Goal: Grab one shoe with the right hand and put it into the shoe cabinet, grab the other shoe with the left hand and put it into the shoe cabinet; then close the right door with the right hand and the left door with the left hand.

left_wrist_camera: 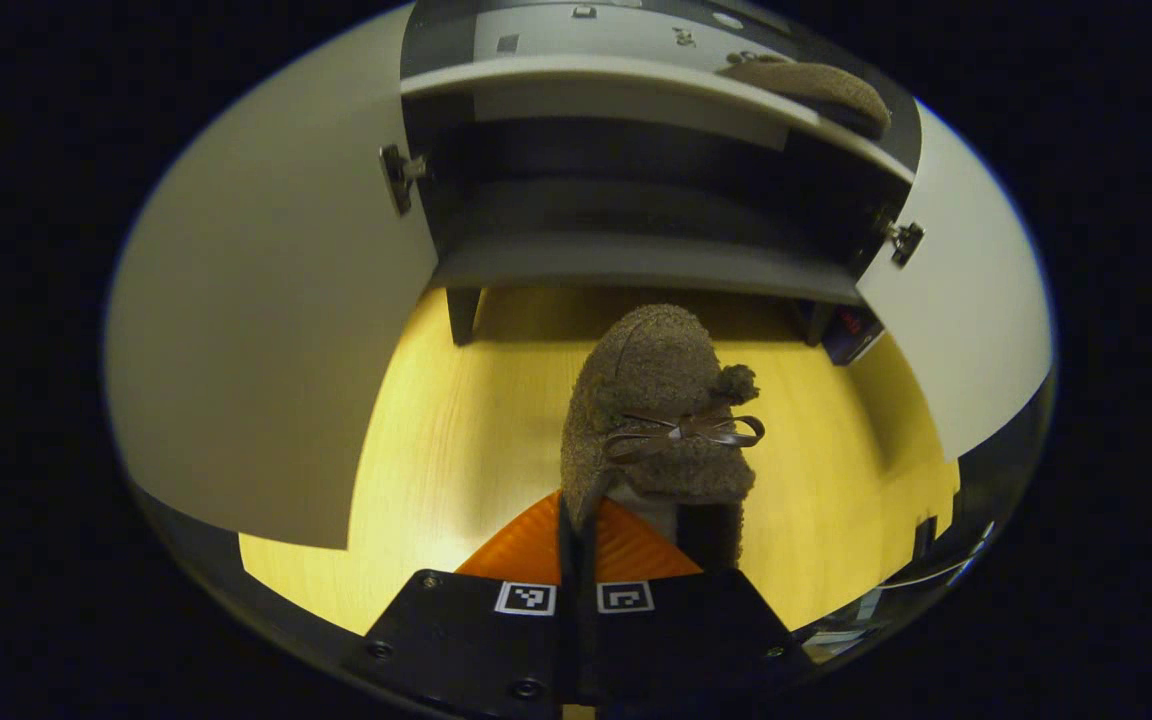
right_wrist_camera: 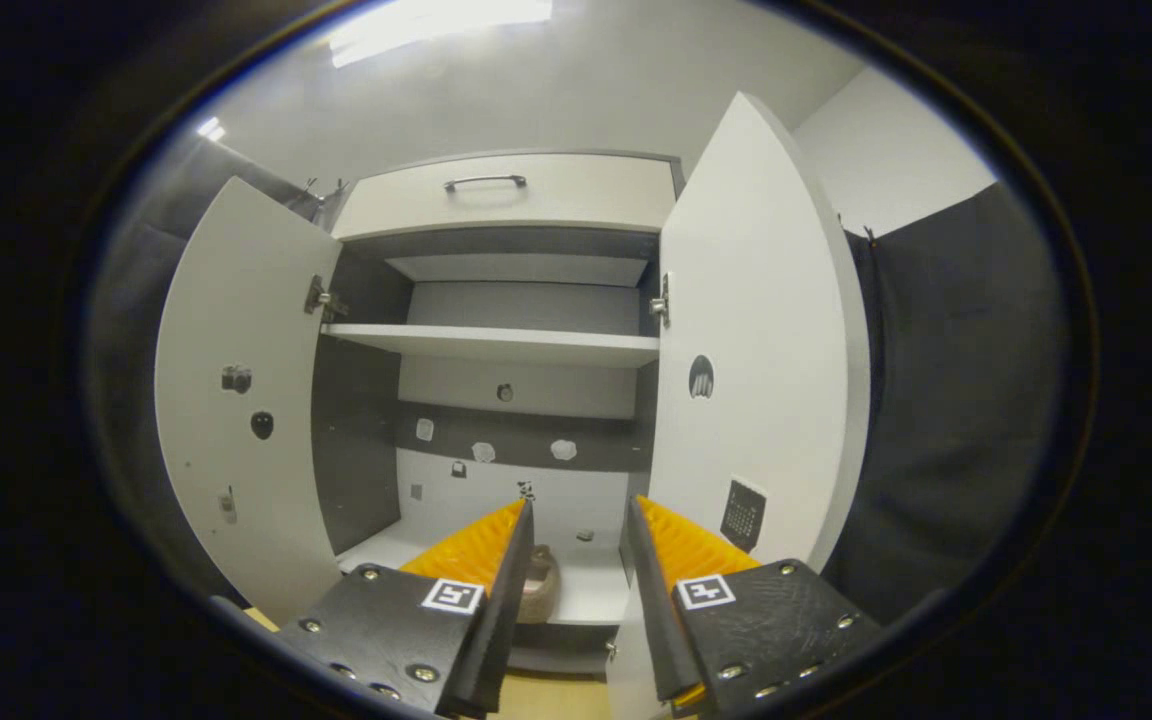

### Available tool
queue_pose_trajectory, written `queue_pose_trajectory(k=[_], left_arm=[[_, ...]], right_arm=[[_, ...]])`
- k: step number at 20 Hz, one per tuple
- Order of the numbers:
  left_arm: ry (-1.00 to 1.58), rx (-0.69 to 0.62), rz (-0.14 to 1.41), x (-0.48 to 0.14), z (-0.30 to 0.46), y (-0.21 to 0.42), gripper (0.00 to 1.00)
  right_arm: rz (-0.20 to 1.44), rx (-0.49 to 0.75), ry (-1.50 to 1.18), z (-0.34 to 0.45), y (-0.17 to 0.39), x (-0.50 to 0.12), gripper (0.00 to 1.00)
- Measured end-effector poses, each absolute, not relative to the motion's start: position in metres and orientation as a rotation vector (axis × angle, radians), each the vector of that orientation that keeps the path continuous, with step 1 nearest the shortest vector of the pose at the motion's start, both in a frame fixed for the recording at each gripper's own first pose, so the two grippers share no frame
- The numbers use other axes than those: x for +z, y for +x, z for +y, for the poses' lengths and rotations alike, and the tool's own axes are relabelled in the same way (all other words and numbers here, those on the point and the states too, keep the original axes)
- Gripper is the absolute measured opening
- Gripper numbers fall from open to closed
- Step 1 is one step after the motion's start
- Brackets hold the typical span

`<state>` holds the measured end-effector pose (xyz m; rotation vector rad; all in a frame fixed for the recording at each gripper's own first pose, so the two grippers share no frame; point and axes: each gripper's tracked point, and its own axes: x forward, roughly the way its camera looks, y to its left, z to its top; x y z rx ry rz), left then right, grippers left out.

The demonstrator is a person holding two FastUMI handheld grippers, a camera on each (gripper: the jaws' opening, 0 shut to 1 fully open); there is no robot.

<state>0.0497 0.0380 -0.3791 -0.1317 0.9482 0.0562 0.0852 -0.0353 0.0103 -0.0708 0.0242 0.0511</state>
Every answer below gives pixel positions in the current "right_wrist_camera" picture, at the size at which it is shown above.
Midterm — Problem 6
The brown slip-on shoe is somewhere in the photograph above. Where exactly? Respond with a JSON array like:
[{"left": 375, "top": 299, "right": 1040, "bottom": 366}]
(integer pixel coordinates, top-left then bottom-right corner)
[{"left": 516, "top": 545, "right": 562, "bottom": 624}]

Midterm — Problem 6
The white cabinet shelf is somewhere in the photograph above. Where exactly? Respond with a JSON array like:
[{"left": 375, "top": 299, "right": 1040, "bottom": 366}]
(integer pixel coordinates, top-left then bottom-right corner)
[{"left": 321, "top": 322, "right": 660, "bottom": 368}]

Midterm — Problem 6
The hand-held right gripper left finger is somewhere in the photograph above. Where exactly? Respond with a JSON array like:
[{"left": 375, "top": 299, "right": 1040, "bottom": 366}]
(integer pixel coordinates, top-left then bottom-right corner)
[{"left": 271, "top": 498, "right": 535, "bottom": 719}]

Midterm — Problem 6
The white grey shoe cabinet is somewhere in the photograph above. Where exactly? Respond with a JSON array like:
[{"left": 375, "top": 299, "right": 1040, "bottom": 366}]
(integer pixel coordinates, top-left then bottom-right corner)
[{"left": 311, "top": 150, "right": 687, "bottom": 676}]

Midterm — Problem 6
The ceiling light panel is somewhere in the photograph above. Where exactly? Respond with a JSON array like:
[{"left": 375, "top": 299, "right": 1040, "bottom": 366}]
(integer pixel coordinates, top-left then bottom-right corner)
[{"left": 328, "top": 0, "right": 554, "bottom": 69}]

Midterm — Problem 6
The white cabinet door calendar sticker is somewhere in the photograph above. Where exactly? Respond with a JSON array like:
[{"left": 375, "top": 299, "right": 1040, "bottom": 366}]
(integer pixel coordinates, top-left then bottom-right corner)
[{"left": 606, "top": 92, "right": 872, "bottom": 720}]

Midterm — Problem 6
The white cabinet door camera sticker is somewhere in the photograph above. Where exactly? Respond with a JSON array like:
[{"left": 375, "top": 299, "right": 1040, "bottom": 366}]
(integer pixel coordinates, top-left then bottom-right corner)
[{"left": 154, "top": 177, "right": 347, "bottom": 626}]

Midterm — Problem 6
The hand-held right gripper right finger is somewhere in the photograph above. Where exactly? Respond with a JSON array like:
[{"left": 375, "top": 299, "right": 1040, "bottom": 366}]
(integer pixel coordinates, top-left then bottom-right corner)
[{"left": 626, "top": 495, "right": 885, "bottom": 717}]

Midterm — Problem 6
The white cabinet drawer front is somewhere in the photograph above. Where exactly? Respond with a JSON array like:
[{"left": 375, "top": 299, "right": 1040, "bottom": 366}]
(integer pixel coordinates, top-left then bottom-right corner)
[{"left": 333, "top": 153, "right": 679, "bottom": 241}]

